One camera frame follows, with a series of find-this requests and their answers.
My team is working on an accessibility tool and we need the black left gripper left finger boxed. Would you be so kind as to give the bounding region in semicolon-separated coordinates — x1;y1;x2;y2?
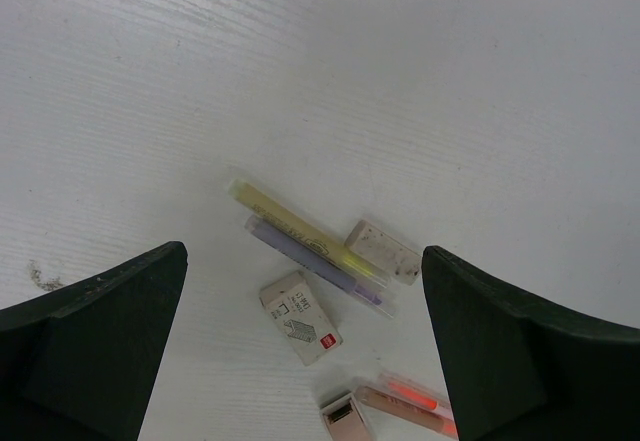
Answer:
1;241;188;440

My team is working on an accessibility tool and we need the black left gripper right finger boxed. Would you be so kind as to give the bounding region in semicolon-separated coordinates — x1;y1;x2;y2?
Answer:
422;246;639;440

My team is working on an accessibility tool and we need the orange pink slim pen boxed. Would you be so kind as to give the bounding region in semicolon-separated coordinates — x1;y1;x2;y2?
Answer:
354;386;459;440

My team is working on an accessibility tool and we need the yellow slim pen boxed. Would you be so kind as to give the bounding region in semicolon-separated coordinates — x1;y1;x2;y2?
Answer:
228;179;391;288

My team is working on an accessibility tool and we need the purple slim pen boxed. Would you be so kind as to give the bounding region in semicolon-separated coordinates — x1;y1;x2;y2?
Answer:
245;215;397;318

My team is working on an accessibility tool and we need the grey white eraser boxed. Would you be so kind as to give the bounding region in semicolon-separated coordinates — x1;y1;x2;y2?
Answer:
344;220;422;286

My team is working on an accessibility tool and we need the white staples box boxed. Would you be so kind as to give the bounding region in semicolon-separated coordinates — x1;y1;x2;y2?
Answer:
259;271;343;366

